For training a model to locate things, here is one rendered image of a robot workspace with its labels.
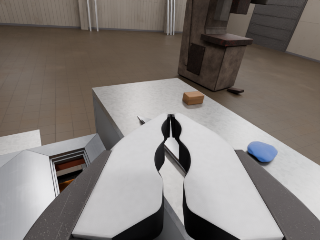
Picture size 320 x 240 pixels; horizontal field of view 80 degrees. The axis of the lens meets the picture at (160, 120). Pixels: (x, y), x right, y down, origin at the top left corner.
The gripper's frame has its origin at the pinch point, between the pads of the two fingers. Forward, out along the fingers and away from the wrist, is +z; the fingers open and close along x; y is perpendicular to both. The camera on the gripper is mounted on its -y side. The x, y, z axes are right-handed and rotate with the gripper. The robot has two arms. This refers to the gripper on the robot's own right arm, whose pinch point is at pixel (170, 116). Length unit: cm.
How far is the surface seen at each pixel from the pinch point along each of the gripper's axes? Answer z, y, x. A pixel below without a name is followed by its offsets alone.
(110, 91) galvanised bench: 88, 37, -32
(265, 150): 46, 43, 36
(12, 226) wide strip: 22, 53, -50
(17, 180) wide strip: 39, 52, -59
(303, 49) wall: 853, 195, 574
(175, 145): 44, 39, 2
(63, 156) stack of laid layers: 55, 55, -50
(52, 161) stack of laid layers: 53, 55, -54
